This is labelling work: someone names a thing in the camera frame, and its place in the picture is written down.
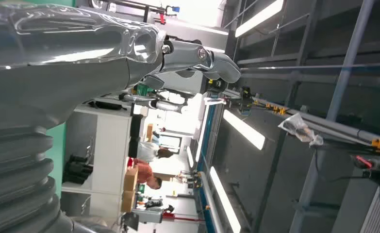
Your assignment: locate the black bag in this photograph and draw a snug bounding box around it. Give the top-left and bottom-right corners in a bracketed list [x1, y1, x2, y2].
[88, 100, 128, 112]

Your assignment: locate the white shelf cabinet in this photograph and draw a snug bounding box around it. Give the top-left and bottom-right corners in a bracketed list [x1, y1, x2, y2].
[60, 104, 133, 223]

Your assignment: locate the black monitor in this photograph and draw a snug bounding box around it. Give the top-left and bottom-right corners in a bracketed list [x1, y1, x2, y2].
[128, 114, 145, 159]

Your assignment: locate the person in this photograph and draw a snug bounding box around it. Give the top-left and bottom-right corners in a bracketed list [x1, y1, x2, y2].
[137, 141, 175, 164]
[133, 158, 164, 191]

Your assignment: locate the brown cardboard box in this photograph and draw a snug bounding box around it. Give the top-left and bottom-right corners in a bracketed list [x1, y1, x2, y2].
[121, 190, 136, 213]
[123, 166, 139, 192]

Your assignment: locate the long ceiling light strip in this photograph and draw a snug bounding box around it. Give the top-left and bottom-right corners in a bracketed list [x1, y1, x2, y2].
[222, 109, 266, 151]
[234, 0, 285, 38]
[208, 166, 242, 233]

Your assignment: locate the clear plastic bag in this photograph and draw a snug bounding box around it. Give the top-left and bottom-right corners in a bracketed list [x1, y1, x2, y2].
[278, 112, 325, 148]

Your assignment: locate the grey metal pole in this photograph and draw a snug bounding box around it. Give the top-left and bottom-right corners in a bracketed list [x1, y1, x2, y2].
[288, 0, 376, 233]

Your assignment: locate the blue frame rail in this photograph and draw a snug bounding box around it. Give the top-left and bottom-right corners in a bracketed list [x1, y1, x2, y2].
[192, 92, 217, 233]

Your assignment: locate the aluminium frame rail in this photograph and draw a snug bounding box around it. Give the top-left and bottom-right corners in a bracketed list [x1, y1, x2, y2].
[222, 88, 380, 147]

